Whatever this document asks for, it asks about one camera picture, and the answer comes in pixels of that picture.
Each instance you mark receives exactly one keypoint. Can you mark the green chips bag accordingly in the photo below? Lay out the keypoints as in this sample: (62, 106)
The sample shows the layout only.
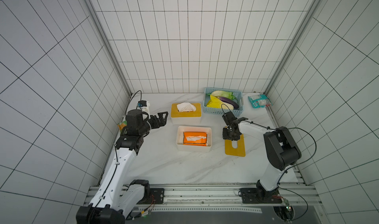
(122, 125)

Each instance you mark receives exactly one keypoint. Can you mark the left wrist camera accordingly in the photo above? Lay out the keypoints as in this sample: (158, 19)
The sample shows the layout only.
(144, 106)

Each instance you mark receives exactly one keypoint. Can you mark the yellow bamboo box lid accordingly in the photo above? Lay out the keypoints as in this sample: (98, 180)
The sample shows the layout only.
(175, 113)

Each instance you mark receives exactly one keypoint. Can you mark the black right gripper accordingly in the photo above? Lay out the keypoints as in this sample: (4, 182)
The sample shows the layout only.
(232, 129)

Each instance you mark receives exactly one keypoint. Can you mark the teal snack bag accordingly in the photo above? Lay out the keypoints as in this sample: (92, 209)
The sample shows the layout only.
(259, 101)

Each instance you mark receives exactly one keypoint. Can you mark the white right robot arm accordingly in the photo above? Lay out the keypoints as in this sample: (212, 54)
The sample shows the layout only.
(281, 150)

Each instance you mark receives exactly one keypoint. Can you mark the yellow cabbage toy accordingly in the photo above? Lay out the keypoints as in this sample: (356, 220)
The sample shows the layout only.
(215, 102)

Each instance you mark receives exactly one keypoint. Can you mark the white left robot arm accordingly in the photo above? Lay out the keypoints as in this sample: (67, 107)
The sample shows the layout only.
(111, 205)

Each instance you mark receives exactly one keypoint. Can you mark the green lettuce toy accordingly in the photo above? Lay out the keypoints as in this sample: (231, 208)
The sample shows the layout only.
(225, 94)

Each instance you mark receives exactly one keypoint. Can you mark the light blue plastic basket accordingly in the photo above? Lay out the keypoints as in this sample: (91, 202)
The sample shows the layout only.
(238, 98)

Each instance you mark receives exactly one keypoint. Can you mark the aluminium mounting rail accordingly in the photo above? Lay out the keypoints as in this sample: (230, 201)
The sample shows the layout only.
(229, 197)

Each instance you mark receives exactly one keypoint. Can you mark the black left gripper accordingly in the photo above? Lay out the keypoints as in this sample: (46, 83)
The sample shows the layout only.
(162, 121)

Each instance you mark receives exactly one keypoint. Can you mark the purple eggplant toy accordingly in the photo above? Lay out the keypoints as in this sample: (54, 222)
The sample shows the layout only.
(229, 101)

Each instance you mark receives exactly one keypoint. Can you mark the white tissue box base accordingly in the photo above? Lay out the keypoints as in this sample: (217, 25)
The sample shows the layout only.
(186, 120)

